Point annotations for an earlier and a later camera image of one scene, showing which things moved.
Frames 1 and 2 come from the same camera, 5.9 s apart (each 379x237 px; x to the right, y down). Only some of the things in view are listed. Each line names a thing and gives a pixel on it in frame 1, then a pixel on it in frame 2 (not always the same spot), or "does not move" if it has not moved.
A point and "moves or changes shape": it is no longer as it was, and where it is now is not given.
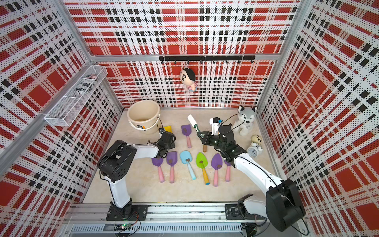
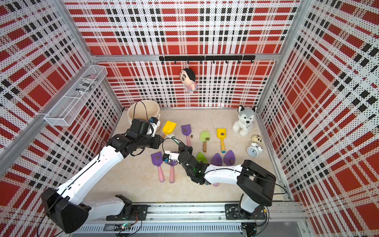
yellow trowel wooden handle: x=168 y=129 moves or changes shape
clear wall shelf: x=65 y=111 does not move
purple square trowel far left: x=158 y=162 does not move
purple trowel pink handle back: x=186 y=130 does not move
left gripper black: x=172 y=144 to x=157 y=143
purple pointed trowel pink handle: x=216 y=163 does not move
